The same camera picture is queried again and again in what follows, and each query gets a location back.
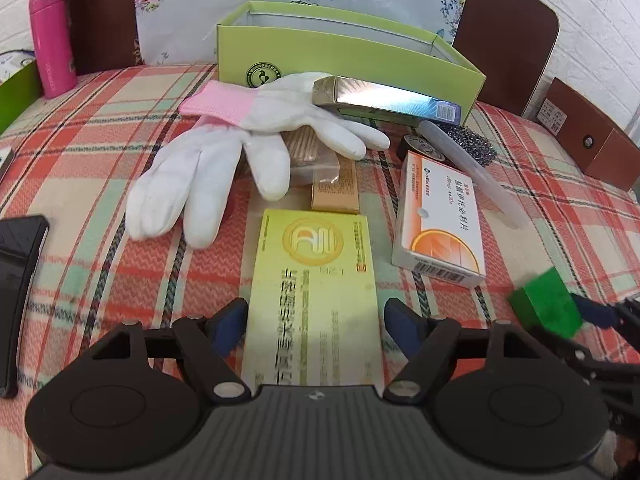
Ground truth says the yellow medicine box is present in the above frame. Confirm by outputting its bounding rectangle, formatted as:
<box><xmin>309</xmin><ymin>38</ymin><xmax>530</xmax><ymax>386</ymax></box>
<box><xmin>241</xmin><ymin>208</ymin><xmax>384</xmax><ymax>390</ymax></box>

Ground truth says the white orange medicine box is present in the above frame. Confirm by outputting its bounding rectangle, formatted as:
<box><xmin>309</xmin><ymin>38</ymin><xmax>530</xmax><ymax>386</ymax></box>
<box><xmin>392</xmin><ymin>152</ymin><xmax>486</xmax><ymax>289</ymax></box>

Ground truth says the clear plastic tube case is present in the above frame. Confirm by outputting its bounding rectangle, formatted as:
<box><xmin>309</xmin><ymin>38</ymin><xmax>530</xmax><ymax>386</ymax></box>
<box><xmin>418</xmin><ymin>120</ymin><xmax>529</xmax><ymax>229</ymax></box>

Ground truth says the gold brown small box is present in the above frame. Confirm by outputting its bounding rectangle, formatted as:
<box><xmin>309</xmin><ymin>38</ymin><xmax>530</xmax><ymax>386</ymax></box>
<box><xmin>310</xmin><ymin>156</ymin><xmax>360</xmax><ymax>214</ymax></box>

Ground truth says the bag of toothpicks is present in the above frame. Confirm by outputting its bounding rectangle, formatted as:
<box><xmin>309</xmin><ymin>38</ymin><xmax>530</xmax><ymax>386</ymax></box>
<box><xmin>282</xmin><ymin>126</ymin><xmax>341</xmax><ymax>186</ymax></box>

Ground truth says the white glove pink cuff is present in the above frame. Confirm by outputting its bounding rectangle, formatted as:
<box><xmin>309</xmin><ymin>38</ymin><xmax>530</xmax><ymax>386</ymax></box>
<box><xmin>179</xmin><ymin>73</ymin><xmax>390</xmax><ymax>202</ymax></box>

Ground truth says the silver blue long box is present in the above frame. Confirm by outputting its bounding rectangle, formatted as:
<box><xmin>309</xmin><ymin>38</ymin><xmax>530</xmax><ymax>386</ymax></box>
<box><xmin>311</xmin><ymin>76</ymin><xmax>462</xmax><ymax>126</ymax></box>

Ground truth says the black tape roll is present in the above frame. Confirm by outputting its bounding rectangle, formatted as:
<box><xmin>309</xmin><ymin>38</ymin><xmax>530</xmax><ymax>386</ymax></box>
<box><xmin>396</xmin><ymin>134</ymin><xmax>450</xmax><ymax>166</ymax></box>

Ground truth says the black phone device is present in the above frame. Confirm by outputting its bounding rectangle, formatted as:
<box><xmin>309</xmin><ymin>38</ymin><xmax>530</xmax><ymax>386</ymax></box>
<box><xmin>0</xmin><ymin>214</ymin><xmax>49</xmax><ymax>399</ymax></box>

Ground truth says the plaid bed sheet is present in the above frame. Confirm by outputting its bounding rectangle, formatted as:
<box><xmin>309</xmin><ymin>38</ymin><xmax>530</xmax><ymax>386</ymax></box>
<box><xmin>1</xmin><ymin>64</ymin><xmax>639</xmax><ymax>479</ymax></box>

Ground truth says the light green cardboard box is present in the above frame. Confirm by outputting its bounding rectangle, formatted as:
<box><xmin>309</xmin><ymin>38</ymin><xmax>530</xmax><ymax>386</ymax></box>
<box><xmin>216</xmin><ymin>1</ymin><xmax>486</xmax><ymax>117</ymax></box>

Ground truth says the dark brown wooden headboard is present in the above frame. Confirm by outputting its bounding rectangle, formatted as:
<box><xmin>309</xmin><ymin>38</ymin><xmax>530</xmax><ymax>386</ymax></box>
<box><xmin>66</xmin><ymin>0</ymin><xmax>560</xmax><ymax>116</ymax></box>

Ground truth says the small green tray box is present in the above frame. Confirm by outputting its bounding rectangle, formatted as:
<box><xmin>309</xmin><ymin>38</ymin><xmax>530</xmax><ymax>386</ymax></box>
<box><xmin>0</xmin><ymin>49</ymin><xmax>43</xmax><ymax>133</ymax></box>

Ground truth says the pink thermos bottle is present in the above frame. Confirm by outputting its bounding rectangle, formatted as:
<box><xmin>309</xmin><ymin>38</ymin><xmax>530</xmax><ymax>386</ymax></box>
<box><xmin>28</xmin><ymin>0</ymin><xmax>77</xmax><ymax>99</ymax></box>

